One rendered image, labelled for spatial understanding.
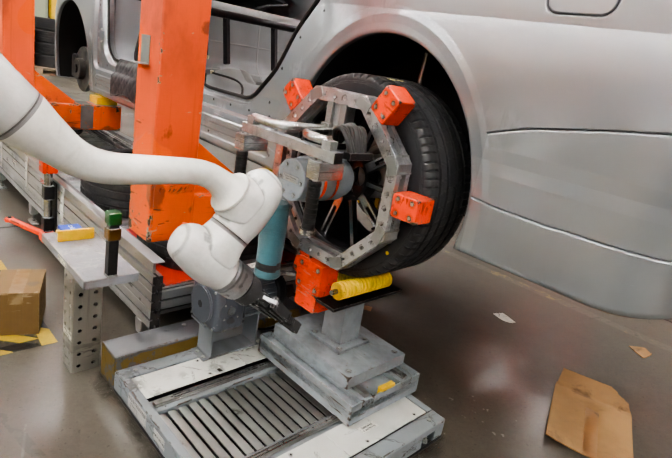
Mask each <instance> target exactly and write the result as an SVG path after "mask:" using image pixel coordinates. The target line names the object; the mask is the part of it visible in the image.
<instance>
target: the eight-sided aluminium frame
mask: <svg viewBox="0 0 672 458"><path fill-rule="evenodd" d="M377 98H378V97H375V96H370V95H364V94H360V93H355V92H351V91H346V90H342V89H337V88H336V87H327V86H318V85H316V86H315V87H314V88H313V89H312V90H310V92H309V93H308V95H307V96H306V97H305V98H304V99H303V100H302V101H301V102H300V103H299V104H298V105H297V106H296V107H295V109H294V110H293V111H292V112H291V113H290V114H289V115H288V116H287V117H286V118H285V119H284V120H283V121H291V122H301V123H309V122H310V121H311V120H312V119H313V118H314V117H315V116H316V115H317V114H318V113H319V112H320V111H321V110H322V109H323V108H324V107H325V106H326V105H327V104H328V100H329V101H333V102H334V103H336V104H340V105H341V104H346V105H348V107H352V108H356V109H360V110H361V111H362V113H363V115H364V117H365V120H366V122H367V124H368V126H369V128H370V130H371V133H372V135H373V137H374V139H375V141H376V144H377V146H378V148H379V150H380V152H381V155H382V157H383V159H384V161H385V163H386V166H387V170H386V175H385V180H384V185H383V190H382V196H381V201H380V206H379V211H378V216H377V221H376V227H375V231H374V232H372V233H371V234H369V235H368V236H366V237H365V238H363V239H362V240H360V241H359V242H357V243H356V244H354V245H353V246H351V247H350V248H348V249H347V250H345V251H344V252H343V251H341V250H339V249H337V248H335V247H333V246H331V245H329V244H327V243H326V242H324V241H322V240H320V239H318V238H316V237H314V236H313V237H307V236H303V235H300V234H299V228H300V226H301V225H302V219H303V215H302V213H301V210H300V208H299V205H298V202H297V201H289V200H287V199H285V198H284V197H283V195H282V198H281V200H285V201H287V202H288V203H289V204H290V208H289V216H288V226H287V233H288V236H289V240H290V241H291V244H292V246H294V247H295V248H296V249H298V247H299V248H300V249H301V250H302V251H303V252H305V253H307V254H308V255H310V256H312V257H314V258H315V259H317V260H319V261H321V262H322V263H324V264H326V265H328V266H329V267H330V268H333V269H335V270H336V271H338V270H342V269H346V268H350V267H352V266H354V265H356V264H357V263H358V262H360V261H362V260H363V259H365V258H366V257H368V256H370V255H371V254H373V253H375V252H376V251H378V250H379V249H381V248H383V247H384V246H386V245H388V244H390V243H392V241H394V240H396V239H397V235H398V232H399V230H400V229H399V226H400V221H401V220H399V219H397V218H394V217H392V216H390V210H391V205H392V200H393V195H394V192H402V191H407V187H408V182H409V177H410V175H411V168H412V163H411V161H410V157H409V155H408V154H407V152H406V150H405V148H404V146H403V144H402V142H401V139H400V137H399V135H398V133H397V131H396V129H395V127H394V126H392V125H382V124H381V123H380V122H379V120H378V118H377V117H376V115H375V114H374V112H373V111H372V109H371V106H372V104H373V103H374V102H375V101H376V99H377ZM278 131H280V132H282V133H285V134H288V135H291V136H294V137H297V138H298V134H299V132H300V131H291V130H283V129H278ZM295 155H296V150H293V149H290V148H287V147H285V146H282V145H279V144H277V143H276V151H275V158H274V166H273V174H274V175H275V176H276V177H277V176H278V170H279V167H280V165H281V163H282V162H283V161H284V160H285V159H287V158H295Z"/></svg>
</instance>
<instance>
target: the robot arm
mask: <svg viewBox="0 0 672 458"><path fill-rule="evenodd" d="M0 141H1V142H3V143H5V144H7V145H9V146H11V147H14V148H16V149H18V150H20V151H22V152H24V153H26V154H28V155H30V156H32V157H34V158H36V159H38V160H40V161H42V162H44V163H46V164H48V165H49V166H51V167H53V168H55V169H57V170H59V171H61V172H63V173H66V174H68V175H70V176H73V177H76V178H79V179H82V180H85V181H90V182H94V183H101V184H111V185H149V184H193V185H199V186H202V187H204V188H205V189H207V190H208V191H209V192H210V193H211V195H212V197H211V206H212V207H213V208H214V211H215V214H214V215H213V217H212V218H211V219H210V220H209V221H208V222H206V223H205V224H204V225H202V226H201V225H199V224H194V223H187V224H182V225H180V226H179V227H177V228H176V229H175V231H174V232H173V233H172V235H171V236H170V238H169V241H168V244H167V251H168V254H169V255H170V257H171V258H172V259H173V261H174V262H175V263H176V264H177V265H178V266H179V267H180V268H181V269H182V270H183V272H185V273H186V274H187V275H188V276H189V277H191V278H192V279H193V280H195V281H196V282H198V283H200V284H202V285H204V286H208V287H210V288H212V289H213V290H214V291H216V292H218V293H219V294H221V295H222V296H224V297H225V298H226V299H231V300H234V301H235V302H237V303H238V304H240V305H242V306H247V305H250V306H251V307H253V308H255V309H256V310H258V311H259V312H261V313H262V314H264V315H266V316H267V317H268V318H273V319H274V320H278V322H279V323H280V324H281V325H283V326H284V327H285V328H287V329H288V330H289V331H291V332H292V333H295V334H297V333H298V331H299V329H300V326H301V323H300V322H299V321H297V320H296V319H295V318H293V317H292V316H291V314H292V313H291V312H290V311H289V310H288V309H287V308H286V307H285V306H284V305H283V304H282V303H281V302H280V299H279V298H278V297H275V298H274V299H273V298H271V297H270V296H269V295H268V293H267V292H265V291H264V290H262V284H261V281H260V280H259V279H258V278H257V277H255V276H254V275H253V272H252V270H251V269H250V268H249V267H248V266H247V265H245V264H244V263H243V262H242V261H241V260H240V259H239V258H240V255H241V253H242V252H243V250H244V248H245V247H246V246H247V244H248V243H249V242H250V241H251V240H252V239H253V238H254V237H256V236H257V235H258V234H259V232H260V231H261V230H262V229H263V228H264V226H265V225H266V224H267V222H268V221H269V220H270V218H271V217H272V215H273V214H274V212H275V211H276V209H277V207H278V205H279V203H280V201H281V198H282V194H283V192H282V185H281V182H280V181H279V179H278V178H277V177H276V176H275V175H274V174H273V173H272V172H270V171H269V170H266V169H256V170H252V171H250V172H248V173H247V174H246V175H245V174H243V173H235V174H232V173H230V172H228V171H227V170H225V169H223V168H222V167H220V166H218V165H216V164H214V163H211V162H208V161H205V160H200V159H194V158H183V157H170V156H155V155H141V154H127V153H116V152H110V151H105V150H102V149H99V148H96V147H94V146H92V145H90V144H88V143H87V142H85V141H84V140H83V139H81V138H80V137H79V136H78V135H77V134H76V133H75V132H74V131H73V130H72V129H71V128H70V126H69V125H68V124H67V123H66V122H65V121H64V120H63V119H62V118H61V117H60V115H59V114H58V113H57V112H56V111H55V110H54V108H53V107H52V106H51V105H50V104H49V102H48V101H47V100H46V99H45V98H44V97H43V96H42V95H41V94H40V93H39V92H38V91H37V90H36V89H35V88H34V87H33V86H32V85H31V84H30V83H29V82H28V81H27V80H26V79H25V78H24V77H23V76H22V75H21V74H20V73H19V72H18V71H17V70H16V69H15V68H14V67H13V66H12V65H11V64H10V63H9V61H8V60H7V59H6V58H5V57H4V56H3V55H2V53H1V52H0Z"/></svg>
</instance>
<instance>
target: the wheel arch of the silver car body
mask: <svg viewBox="0 0 672 458"><path fill-rule="evenodd" d="M425 53H428V54H431V55H430V59H429V63H428V67H427V71H426V75H425V78H424V82H423V86H425V87H427V88H428V89H430V90H431V91H433V92H434V93H435V94H436V95H438V96H439V97H440V99H442V100H443V101H444V102H445V104H447V105H448V107H449V108H450V110H451V111H452V112H453V114H454V115H455V117H456V118H457V120H458V122H459V124H460V125H459V126H461V128H462V131H463V132H462V133H464V136H465V139H466V142H465V143H467V146H468V149H467V150H468V151H469V155H470V157H469V160H470V162H471V165H470V166H469V167H471V175H470V176H471V178H470V190H469V197H468V199H467V200H468V203H467V206H465V207H466V211H465V214H464V215H463V216H465V217H464V221H463V224H462V227H461V230H460V233H459V235H458V238H457V240H456V242H455V245H454V249H455V250H456V247H457V244H458V242H459V240H460V238H461V235H462V232H463V230H464V227H465V223H466V220H467V216H468V211H469V207H470V201H471V194H472V185H473V147H472V137H471V131H470V125H469V121H468V117H467V113H466V109H465V106H464V103H463V100H462V97H461V95H460V92H459V90H458V87H457V85H456V83H455V81H454V79H453V77H452V76H451V74H450V72H449V71H448V69H447V68H446V66H445V65H444V63H443V62H442V61H441V60H440V58H439V57H438V56H437V55H436V54H435V53H434V52H433V51H432V50H431V49H430V48H429V47H428V46H427V45H425V44H424V43H423V42H421V41H420V40H418V39H417V38H415V37H413V36H411V35H409V34H407V33H404V32H401V31H398V30H393V29H372V30H367V31H364V32H361V33H358V34H356V35H354V36H352V37H350V38H348V39H346V40H345V41H343V42H342V43H340V44H339V45H338V46H336V47H335V48H334V49H333V50H332V51H331V52H330V53H329V54H328V55H327V56H326V57H325V58H324V59H323V60H322V61H321V63H320V64H319V65H318V66H317V68H316V69H315V71H314V72H313V74H312V75H311V77H310V78H309V80H310V82H311V85H312V87H313V88H314V87H315V86H316V85H318V86H321V85H322V84H324V83H325V82H327V81H329V80H331V79H333V78H335V77H338V76H340V75H344V74H351V73H365V74H372V75H378V76H385V77H391V78H397V79H404V80H409V81H413V82H416V83H417V81H418V77H419V73H420V69H421V65H422V61H423V58H424V54H425ZM359 126H363V127H364V128H365V129H366V132H367V135H368V133H369V131H370V128H369V126H368V124H367V122H366V120H364V121H363V122H362V123H361V124H360V125H359Z"/></svg>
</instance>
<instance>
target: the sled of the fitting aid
mask: <svg viewBox="0 0 672 458"><path fill-rule="evenodd" d="M258 351H259V352H260V353H261V354H263V355H264V356H265V357H266V358H267V359H268V360H270V361H271V362H272V363H273V364H274V365H276V366H277V367H278V368H279V369H280V370H281V371H283V372H284V373H285V374H286V375H287V376H289V377H290V378H291V379H292V380H293V381H294V382H296V383H297V384H298V385H299V386H300V387H301V388H303V389H304V390H305V391H306V392H307V393H309V394H310V395H311V396H312V397H313V398H314V399H316V400H317V401H318V402H319V403H320V404H322V405H323V406H324V407H325V408H326V409H327V410H329V411H330V412H331V413H332V414H333V415H335V416H336V417H337V418H338V419H339V420H340V421H342V422H343V423H344V424H345V425H346V426H348V427H349V426H351V425H353V424H354V423H356V422H358V421H360V420H362V419H364V418H366V417H368V416H370V415H371V414H373V413H375V412H377V411H379V410H381V409H383V408H385V407H387V406H388V405H390V404H392V403H394V402H396V401H398V400H400V399H402V398H403V397H405V396H407V395H409V394H411V393H413V392H415V391H416V389H417V385H418V380H419V376H420V373H419V372H417V371H416V370H414V369H413V368H411V367H410V366H408V365H407V364H405V363H404V362H403V364H402V365H399V366H397V367H395V368H393V369H391V370H388V371H386V372H384V373H382V374H380V375H378V376H375V377H373V378H371V379H369V380H367V381H364V382H362V383H360V384H358V385H356V386H354V387H351V388H349V389H347V390H346V389H344V388H343V387H342V386H341V385H339V384H338V383H337V382H335V381H334V380H333V379H332V378H330V377H329V376H328V375H326V374H325V373H324V372H323V371H321V370H320V369H319V368H317V367H316V366H315V365H314V364H312V363H311V362H310V361H309V360H307V359H306V358H305V357H303V356H302V355H301V354H300V353H298V352H297V351H296V350H294V349H293V348H292V347H291V346H289V345H288V344H287V343H285V342H284V341H283V340H282V339H280V338H279V337H278V336H277V335H275V334H274V330H270V331H267V332H264V333H260V340H259V347H258Z"/></svg>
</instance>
